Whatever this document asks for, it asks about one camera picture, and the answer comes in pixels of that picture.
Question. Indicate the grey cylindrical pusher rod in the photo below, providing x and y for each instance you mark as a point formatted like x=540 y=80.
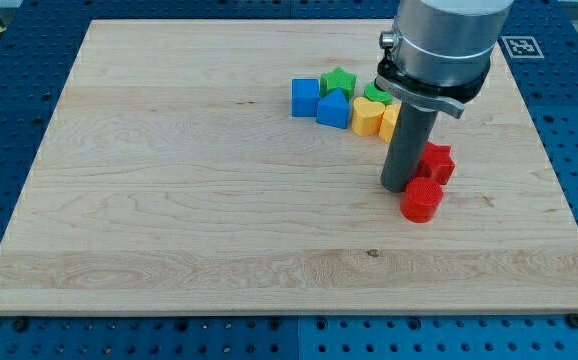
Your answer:
x=411 y=133

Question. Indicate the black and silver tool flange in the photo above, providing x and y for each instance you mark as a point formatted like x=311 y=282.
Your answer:
x=448 y=99

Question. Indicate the red star block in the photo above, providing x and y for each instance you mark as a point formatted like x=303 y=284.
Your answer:
x=436 y=163

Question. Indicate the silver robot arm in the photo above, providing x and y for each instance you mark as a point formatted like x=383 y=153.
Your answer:
x=436 y=59

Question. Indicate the green star block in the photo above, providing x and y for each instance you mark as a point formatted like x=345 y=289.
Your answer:
x=338 y=78

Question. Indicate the yellow heart block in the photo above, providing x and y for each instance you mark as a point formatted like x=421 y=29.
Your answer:
x=366 y=116

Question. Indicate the green cylinder block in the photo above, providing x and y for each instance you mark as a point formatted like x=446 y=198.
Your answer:
x=374 y=94

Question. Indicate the red cylinder block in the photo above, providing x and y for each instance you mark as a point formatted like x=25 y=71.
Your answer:
x=421 y=199

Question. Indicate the blue triangle block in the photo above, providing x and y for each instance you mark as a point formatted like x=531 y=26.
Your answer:
x=333 y=110

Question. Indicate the white fiducial marker tag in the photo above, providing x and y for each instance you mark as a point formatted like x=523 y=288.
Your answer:
x=522 y=47

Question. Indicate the blue cube block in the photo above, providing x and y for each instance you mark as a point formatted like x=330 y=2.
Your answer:
x=305 y=97

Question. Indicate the wooden board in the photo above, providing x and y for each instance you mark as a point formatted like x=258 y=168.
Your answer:
x=173 y=180

